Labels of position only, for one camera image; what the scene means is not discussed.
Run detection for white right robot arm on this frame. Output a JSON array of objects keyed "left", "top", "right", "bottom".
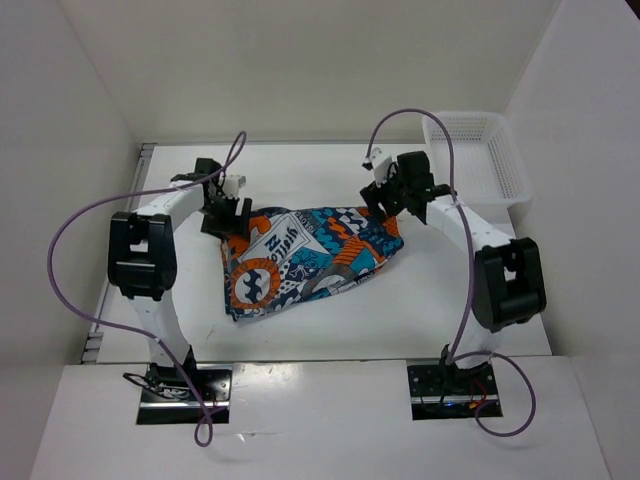
[{"left": 360, "top": 148, "right": 547, "bottom": 393}]

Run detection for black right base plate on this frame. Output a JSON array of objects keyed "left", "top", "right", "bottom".
[{"left": 406, "top": 360, "right": 503, "bottom": 421}]

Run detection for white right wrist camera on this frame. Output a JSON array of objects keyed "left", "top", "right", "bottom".
[{"left": 362, "top": 147, "right": 397, "bottom": 187}]

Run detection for colourful patterned shorts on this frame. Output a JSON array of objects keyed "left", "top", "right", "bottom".
[{"left": 220, "top": 206, "right": 404, "bottom": 321}]

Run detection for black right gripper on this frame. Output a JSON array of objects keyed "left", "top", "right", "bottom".
[{"left": 359, "top": 162, "right": 410, "bottom": 225}]

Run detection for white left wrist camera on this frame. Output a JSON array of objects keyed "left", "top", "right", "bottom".
[{"left": 218, "top": 174, "right": 246, "bottom": 199}]

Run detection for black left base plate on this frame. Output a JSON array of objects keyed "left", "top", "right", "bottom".
[{"left": 123, "top": 363, "right": 233, "bottom": 425}]

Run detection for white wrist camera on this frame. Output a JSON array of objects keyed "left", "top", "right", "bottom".
[
  {"left": 362, "top": 147, "right": 397, "bottom": 187},
  {"left": 218, "top": 174, "right": 246, "bottom": 199}
]

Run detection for white perforated plastic basket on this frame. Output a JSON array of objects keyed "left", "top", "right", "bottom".
[{"left": 422, "top": 111, "right": 533, "bottom": 207}]

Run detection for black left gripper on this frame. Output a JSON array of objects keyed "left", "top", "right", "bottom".
[{"left": 197, "top": 194, "right": 251, "bottom": 241}]

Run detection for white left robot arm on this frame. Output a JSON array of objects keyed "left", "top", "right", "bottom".
[{"left": 108, "top": 158, "right": 252, "bottom": 400}]

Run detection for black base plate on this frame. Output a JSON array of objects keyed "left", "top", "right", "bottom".
[
  {"left": 123, "top": 363, "right": 233, "bottom": 425},
  {"left": 406, "top": 360, "right": 503, "bottom": 421}
]

